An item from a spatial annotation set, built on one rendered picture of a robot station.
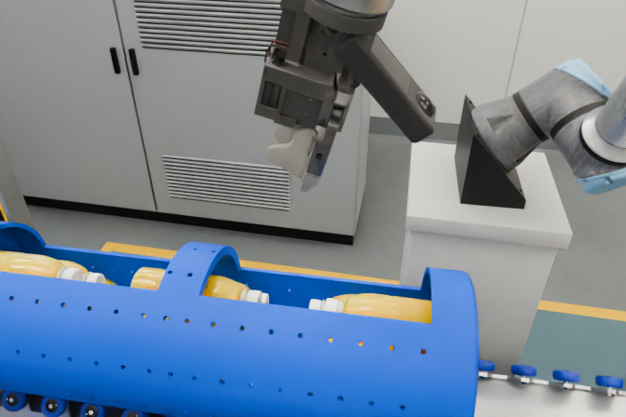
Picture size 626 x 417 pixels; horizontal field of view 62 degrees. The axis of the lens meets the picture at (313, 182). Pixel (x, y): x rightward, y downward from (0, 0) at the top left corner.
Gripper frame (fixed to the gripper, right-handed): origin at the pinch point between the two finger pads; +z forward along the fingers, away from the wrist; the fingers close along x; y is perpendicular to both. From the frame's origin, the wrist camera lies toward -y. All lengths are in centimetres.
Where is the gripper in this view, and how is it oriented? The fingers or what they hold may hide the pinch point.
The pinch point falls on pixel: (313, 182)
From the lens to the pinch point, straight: 55.9
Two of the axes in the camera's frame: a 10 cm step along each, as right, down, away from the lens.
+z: -2.4, 7.2, 6.5
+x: -1.8, 6.2, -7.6
